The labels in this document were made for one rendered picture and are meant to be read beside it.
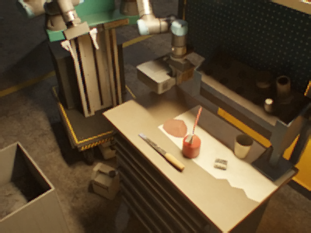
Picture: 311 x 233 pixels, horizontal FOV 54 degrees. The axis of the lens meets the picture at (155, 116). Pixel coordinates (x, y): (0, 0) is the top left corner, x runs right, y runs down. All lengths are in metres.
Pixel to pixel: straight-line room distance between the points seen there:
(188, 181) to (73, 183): 1.43
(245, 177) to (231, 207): 0.18
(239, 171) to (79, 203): 1.43
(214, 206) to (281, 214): 1.30
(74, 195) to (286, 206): 1.64
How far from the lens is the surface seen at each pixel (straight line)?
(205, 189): 1.35
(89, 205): 2.47
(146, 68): 1.63
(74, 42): 2.30
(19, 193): 2.31
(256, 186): 1.41
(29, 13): 1.90
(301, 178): 2.57
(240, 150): 1.44
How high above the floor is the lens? 2.03
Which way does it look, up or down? 41 degrees down
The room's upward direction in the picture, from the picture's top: straight up
